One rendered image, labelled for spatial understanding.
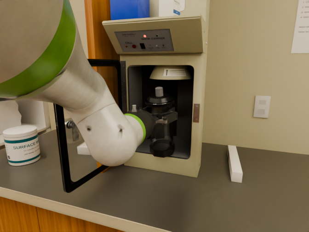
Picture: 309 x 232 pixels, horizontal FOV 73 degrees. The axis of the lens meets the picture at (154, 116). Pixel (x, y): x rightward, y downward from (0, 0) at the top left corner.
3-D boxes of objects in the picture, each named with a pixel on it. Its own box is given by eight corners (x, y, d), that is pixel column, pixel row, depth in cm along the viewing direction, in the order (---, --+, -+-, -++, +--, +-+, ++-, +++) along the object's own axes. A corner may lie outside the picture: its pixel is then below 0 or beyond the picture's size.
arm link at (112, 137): (94, 182, 45) (133, 163, 40) (64, 132, 44) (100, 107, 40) (124, 156, 58) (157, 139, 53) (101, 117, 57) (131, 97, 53)
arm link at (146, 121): (115, 147, 58) (145, 152, 55) (113, 106, 55) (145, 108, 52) (124, 140, 64) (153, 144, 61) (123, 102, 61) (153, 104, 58)
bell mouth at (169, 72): (157, 76, 98) (157, 64, 97) (195, 77, 92) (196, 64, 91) (143, 79, 82) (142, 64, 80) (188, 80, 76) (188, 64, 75)
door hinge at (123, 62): (123, 153, 91) (119, 60, 82) (128, 154, 90) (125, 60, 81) (121, 155, 90) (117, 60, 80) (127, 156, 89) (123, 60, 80)
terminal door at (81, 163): (124, 156, 89) (120, 59, 80) (65, 195, 63) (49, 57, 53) (122, 156, 90) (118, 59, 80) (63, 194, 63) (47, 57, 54)
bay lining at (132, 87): (149, 132, 112) (149, 64, 104) (198, 138, 104) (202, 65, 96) (129, 150, 90) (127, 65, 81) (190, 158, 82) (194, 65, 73)
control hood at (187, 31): (119, 54, 81) (117, 26, 79) (204, 53, 71) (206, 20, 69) (102, 53, 71) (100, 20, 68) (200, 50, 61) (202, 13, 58)
